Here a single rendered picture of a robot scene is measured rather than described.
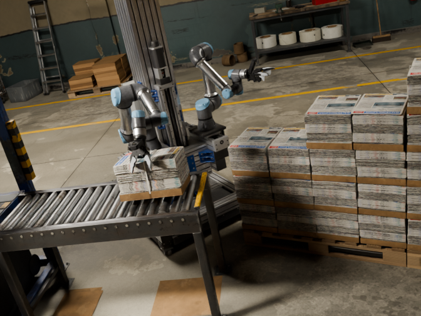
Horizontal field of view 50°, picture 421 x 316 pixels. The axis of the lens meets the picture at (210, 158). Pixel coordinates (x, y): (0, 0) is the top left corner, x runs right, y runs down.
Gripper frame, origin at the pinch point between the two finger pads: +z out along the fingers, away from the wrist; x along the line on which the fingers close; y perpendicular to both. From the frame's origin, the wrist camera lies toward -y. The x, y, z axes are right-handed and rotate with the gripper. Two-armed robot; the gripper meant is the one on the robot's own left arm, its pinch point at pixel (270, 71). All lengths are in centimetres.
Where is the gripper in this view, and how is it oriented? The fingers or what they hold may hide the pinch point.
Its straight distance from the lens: 337.1
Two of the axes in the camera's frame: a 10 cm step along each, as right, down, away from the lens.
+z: 8.3, 0.9, -5.6
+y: 2.5, 8.3, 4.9
